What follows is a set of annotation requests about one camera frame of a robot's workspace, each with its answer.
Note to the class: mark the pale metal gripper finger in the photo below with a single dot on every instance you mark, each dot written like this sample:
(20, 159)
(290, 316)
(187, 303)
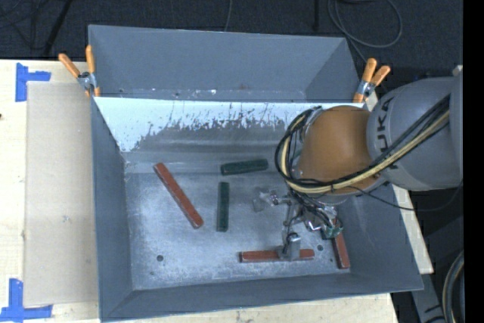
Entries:
(292, 249)
(264, 200)

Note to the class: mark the red-brown flat block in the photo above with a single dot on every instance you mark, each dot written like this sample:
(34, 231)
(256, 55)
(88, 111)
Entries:
(177, 194)
(342, 253)
(259, 256)

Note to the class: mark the dark green flat block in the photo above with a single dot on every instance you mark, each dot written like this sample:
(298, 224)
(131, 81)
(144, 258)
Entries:
(223, 206)
(244, 166)

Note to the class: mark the grey metal bin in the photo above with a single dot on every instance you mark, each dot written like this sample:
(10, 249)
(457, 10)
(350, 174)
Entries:
(189, 238)

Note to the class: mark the pale flat board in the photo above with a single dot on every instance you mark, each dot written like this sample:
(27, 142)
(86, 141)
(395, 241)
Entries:
(60, 181)

